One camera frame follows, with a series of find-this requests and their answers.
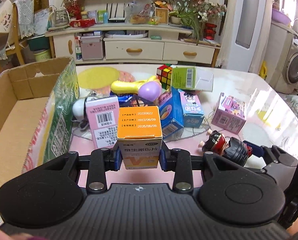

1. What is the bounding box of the cream tv cabinet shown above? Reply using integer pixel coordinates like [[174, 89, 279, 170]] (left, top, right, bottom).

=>
[[45, 23, 221, 67]]

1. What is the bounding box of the light blue cartoon box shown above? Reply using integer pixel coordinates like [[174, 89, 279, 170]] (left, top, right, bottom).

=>
[[178, 89, 204, 128]]

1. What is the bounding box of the pink storage case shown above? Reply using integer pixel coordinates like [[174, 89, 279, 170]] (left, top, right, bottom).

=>
[[81, 36, 104, 60]]

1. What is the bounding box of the red black doll figure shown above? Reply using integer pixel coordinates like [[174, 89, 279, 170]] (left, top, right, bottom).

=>
[[199, 129, 252, 166]]

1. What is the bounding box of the red berry bouquet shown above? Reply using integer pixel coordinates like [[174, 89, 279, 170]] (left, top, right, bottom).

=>
[[62, 0, 83, 20]]

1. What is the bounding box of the blue long box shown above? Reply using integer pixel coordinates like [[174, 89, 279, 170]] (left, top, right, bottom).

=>
[[158, 87, 184, 139]]

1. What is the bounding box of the wooden chair with cloth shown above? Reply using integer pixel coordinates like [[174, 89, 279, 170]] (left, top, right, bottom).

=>
[[0, 0, 34, 73]]

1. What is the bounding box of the yellow purple toy microphone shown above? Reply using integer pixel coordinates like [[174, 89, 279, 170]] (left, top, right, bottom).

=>
[[110, 75, 162, 102]]

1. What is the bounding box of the pink barcode box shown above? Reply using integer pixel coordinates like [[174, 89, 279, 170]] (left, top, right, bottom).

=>
[[85, 96, 119, 149]]

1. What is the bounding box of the dark folding cube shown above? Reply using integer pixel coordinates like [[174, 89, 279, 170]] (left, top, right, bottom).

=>
[[118, 94, 154, 107]]

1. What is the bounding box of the green waste bin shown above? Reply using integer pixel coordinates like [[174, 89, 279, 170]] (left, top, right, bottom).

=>
[[34, 49, 52, 62]]

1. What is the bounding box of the orange vitamin box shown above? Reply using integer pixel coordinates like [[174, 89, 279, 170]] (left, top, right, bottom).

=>
[[117, 106, 163, 170]]

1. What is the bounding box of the rubiks cube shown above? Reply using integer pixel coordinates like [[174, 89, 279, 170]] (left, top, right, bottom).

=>
[[156, 64, 173, 90]]

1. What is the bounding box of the green white box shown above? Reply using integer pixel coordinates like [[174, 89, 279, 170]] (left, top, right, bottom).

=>
[[171, 66, 214, 92]]

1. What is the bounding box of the washing machine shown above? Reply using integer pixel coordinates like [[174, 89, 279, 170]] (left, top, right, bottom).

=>
[[264, 21, 298, 94]]

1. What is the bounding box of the pink purple toy box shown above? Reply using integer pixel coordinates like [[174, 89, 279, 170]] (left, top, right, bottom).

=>
[[211, 92, 246, 134]]

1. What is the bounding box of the large cardboard box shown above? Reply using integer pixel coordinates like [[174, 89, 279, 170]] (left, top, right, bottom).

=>
[[0, 57, 79, 187]]

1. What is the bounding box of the red snack box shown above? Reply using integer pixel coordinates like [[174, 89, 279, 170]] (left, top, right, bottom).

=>
[[69, 18, 96, 28]]

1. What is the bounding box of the white egg toy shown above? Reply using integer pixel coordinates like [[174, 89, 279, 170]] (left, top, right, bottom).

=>
[[72, 98, 86, 121]]

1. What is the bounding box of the plastic snack bag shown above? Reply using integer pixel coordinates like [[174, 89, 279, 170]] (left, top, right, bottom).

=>
[[124, 0, 152, 24]]

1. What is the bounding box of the glass teapot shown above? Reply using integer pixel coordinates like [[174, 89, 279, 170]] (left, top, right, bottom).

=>
[[50, 7, 70, 28]]

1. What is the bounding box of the potted flower plant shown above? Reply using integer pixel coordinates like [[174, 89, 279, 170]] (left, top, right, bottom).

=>
[[172, 0, 226, 44]]

